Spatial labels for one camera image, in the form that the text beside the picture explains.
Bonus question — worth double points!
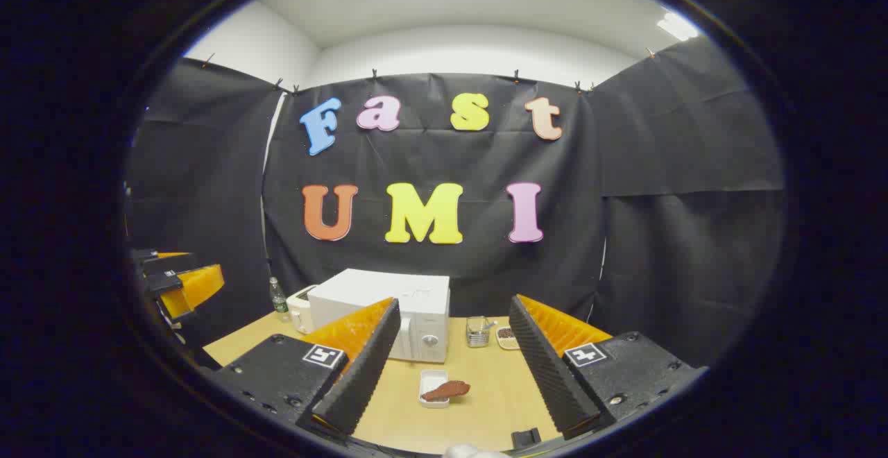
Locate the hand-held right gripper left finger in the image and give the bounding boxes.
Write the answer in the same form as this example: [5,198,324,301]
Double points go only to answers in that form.
[208,297,402,441]

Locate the metal wire utensil holder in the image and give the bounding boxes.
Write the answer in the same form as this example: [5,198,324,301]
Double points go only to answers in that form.
[466,316,492,348]

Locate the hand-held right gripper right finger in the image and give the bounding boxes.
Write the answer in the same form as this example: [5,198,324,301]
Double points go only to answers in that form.
[509,294,710,441]

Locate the clear plastic water bottle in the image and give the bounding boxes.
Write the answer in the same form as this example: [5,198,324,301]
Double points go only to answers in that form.
[269,277,289,322]

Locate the reddish brown meat slice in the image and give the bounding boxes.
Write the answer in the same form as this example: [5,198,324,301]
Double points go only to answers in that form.
[422,380,471,403]

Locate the small ceiling light panel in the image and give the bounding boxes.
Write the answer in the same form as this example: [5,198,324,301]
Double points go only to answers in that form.
[656,12,700,42]

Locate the white rectangular dish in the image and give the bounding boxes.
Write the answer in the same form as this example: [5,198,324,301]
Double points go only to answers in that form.
[418,369,450,409]

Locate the white toaster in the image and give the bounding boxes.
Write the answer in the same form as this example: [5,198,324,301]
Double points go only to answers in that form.
[286,285,318,335]

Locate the white microwave oven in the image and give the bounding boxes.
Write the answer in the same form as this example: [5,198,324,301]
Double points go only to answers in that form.
[307,268,452,364]

